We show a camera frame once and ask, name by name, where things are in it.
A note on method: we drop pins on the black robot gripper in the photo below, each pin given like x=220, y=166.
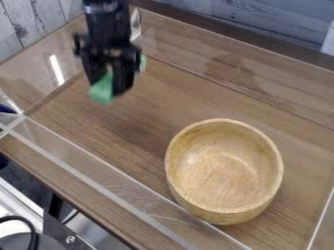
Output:
x=107, y=43

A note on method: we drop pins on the green rectangular block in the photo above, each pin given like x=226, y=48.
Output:
x=101, y=92

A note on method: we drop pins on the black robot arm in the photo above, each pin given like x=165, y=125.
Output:
x=105, y=3

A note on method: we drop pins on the light wooden bowl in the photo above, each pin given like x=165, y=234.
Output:
x=224, y=170

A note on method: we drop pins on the clear acrylic tray enclosure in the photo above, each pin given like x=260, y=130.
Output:
x=99, y=154

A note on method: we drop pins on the black metal bracket with screw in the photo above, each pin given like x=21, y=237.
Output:
x=63, y=235

